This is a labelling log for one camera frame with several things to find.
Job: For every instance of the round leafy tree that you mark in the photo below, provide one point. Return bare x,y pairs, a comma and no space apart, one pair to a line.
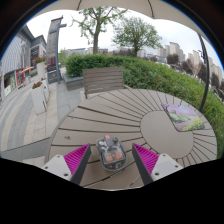
136,33

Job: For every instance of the dark curved parasol pole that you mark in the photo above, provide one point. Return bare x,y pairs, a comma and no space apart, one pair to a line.
206,73

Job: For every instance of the beige parasol canopy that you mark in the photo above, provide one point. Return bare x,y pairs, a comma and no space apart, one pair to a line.
113,4

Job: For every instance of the green hedge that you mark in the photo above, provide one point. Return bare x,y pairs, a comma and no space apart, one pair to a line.
156,73

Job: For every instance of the tall white planter with flowers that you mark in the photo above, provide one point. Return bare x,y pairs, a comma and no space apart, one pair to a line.
40,70

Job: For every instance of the grey shopfront building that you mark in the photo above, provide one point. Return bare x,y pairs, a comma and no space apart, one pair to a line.
16,55

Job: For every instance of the grey concrete ledge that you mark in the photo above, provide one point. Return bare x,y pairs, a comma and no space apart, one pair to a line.
26,150

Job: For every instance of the thin-trunk tree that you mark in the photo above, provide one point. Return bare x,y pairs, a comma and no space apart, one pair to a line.
96,35

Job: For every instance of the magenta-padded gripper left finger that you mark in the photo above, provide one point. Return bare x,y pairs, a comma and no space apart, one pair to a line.
76,159

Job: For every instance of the flower print mouse pad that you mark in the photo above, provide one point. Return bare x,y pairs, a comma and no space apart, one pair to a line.
182,117

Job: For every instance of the grey stone hedge border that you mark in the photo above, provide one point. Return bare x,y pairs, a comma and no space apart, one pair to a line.
73,82

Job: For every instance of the distant apartment buildings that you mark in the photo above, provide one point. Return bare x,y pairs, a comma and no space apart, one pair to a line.
173,48

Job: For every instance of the brown slatted chair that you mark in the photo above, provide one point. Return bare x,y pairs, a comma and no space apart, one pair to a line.
102,79

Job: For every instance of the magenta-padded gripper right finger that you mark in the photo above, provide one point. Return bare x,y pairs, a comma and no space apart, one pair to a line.
146,159

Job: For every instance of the grey sign pillar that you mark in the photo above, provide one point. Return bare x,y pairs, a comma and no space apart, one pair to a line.
52,45

